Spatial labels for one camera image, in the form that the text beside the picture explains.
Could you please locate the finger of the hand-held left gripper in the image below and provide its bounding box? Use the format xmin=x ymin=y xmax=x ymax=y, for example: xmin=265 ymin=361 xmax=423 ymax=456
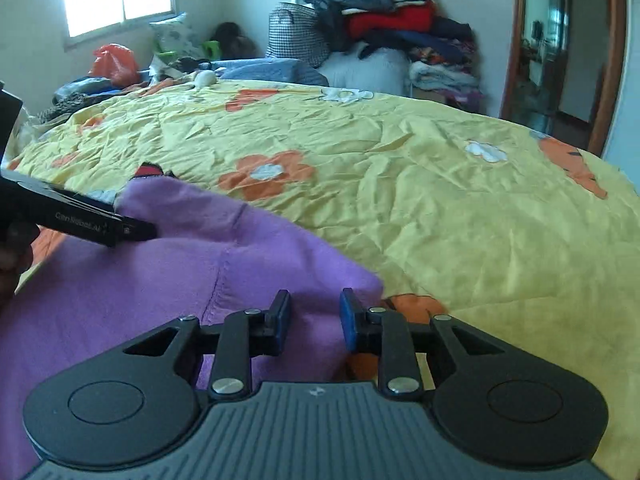
xmin=114 ymin=213 xmax=159 ymax=242

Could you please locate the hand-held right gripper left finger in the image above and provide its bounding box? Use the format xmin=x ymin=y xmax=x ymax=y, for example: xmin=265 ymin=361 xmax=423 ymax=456
xmin=122 ymin=289 xmax=293 ymax=402

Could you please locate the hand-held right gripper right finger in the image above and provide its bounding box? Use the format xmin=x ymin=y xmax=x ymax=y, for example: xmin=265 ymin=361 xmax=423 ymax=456
xmin=339 ymin=287 xmax=502 ymax=402

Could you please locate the purple sweater with red trim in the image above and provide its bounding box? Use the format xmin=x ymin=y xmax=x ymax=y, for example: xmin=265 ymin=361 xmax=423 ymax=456
xmin=0 ymin=162 xmax=386 ymax=480

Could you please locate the pile of folded clothes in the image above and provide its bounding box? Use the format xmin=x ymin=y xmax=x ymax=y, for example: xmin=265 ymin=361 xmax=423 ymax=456
xmin=304 ymin=0 xmax=487 ymax=112

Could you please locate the person's left hand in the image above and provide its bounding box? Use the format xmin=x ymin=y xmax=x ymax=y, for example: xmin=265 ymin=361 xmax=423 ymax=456
xmin=0 ymin=246 xmax=35 ymax=312

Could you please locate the dark patterned cloth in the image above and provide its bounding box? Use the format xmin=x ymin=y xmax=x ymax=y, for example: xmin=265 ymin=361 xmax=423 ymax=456
xmin=39 ymin=75 xmax=152 ymax=122

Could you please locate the yellow floral bedspread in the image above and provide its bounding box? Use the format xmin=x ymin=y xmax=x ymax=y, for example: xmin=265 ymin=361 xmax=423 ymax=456
xmin=4 ymin=80 xmax=627 ymax=480

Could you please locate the orange plastic bag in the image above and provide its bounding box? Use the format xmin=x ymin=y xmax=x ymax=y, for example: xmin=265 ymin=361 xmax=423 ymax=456
xmin=88 ymin=43 xmax=142 ymax=87

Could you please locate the green plastic item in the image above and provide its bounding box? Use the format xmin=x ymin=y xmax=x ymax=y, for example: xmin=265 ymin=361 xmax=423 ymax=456
xmin=154 ymin=39 xmax=222 ymax=62

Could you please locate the floral pillow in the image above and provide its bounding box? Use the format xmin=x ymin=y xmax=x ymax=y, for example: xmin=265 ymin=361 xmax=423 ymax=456
xmin=148 ymin=12 xmax=209 ymax=61

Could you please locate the blue quilt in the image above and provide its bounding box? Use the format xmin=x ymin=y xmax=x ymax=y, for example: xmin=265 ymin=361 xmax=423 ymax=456
xmin=210 ymin=57 xmax=330 ymax=88

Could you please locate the dark bag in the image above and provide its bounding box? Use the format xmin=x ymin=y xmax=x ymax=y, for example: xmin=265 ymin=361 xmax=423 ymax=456
xmin=209 ymin=22 xmax=259 ymax=59

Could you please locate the white bedding bundle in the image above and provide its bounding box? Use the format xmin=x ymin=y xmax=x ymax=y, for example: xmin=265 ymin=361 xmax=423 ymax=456
xmin=317 ymin=45 xmax=414 ymax=99

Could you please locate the wooden framed mirror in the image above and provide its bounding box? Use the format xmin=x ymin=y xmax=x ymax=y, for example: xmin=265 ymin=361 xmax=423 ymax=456
xmin=499 ymin=0 xmax=632 ymax=157

